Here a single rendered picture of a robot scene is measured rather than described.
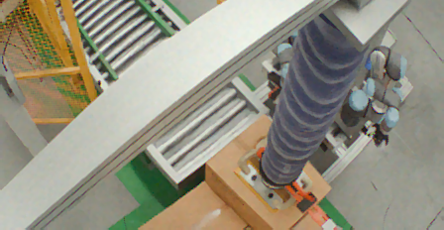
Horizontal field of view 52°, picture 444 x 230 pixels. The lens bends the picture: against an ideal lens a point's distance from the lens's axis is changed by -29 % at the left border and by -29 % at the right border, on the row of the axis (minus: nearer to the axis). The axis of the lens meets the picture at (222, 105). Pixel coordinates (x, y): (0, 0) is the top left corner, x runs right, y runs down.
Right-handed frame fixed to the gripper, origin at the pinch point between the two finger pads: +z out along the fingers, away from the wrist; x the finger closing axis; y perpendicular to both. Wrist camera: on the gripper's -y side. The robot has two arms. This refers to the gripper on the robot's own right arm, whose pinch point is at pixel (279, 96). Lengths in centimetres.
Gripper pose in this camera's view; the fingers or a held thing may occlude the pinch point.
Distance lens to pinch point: 316.6
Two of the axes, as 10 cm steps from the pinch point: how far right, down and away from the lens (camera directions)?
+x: 7.6, -5.9, 2.7
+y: 6.4, 7.2, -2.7
